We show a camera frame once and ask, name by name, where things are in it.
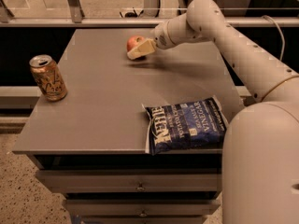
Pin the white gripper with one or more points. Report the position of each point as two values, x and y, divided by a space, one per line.
161 36

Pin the red apple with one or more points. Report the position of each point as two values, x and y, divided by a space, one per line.
132 42

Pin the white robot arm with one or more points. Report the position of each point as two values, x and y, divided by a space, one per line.
260 158

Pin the blue Kettle chip bag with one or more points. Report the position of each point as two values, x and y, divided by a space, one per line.
189 125

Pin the black office chair base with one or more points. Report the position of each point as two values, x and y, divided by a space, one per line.
131 13

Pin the orange LaCroix soda can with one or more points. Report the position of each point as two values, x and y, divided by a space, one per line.
48 78

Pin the grey drawer cabinet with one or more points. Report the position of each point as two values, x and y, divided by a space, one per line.
101 123

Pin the upper grey drawer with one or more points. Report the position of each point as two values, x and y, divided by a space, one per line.
108 181

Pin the grey drawer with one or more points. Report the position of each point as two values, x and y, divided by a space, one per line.
108 181
141 208

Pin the grey metal railing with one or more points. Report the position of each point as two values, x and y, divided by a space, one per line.
92 13

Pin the lower grey drawer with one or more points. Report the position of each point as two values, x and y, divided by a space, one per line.
141 208

